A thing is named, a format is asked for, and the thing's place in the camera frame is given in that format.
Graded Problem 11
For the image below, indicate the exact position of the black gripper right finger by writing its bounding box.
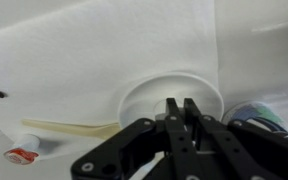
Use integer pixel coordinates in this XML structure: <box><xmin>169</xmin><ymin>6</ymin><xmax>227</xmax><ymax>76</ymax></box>
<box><xmin>183</xmin><ymin>97</ymin><xmax>288</xmax><ymax>180</ymax></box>

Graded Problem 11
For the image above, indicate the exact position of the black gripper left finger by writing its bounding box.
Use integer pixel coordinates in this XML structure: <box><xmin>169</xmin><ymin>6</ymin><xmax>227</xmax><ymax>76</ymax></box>
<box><xmin>70</xmin><ymin>97</ymin><xmax>202</xmax><ymax>180</ymax></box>

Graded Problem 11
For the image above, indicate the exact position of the white saucer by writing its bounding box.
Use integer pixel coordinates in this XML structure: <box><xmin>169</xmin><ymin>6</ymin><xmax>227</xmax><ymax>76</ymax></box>
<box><xmin>116</xmin><ymin>71</ymin><xmax>225</xmax><ymax>135</ymax></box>

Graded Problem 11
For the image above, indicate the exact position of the patterned paper cup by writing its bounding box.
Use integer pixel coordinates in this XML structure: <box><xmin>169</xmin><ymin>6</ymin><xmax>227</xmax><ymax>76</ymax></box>
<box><xmin>221</xmin><ymin>100</ymin><xmax>288</xmax><ymax>145</ymax></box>

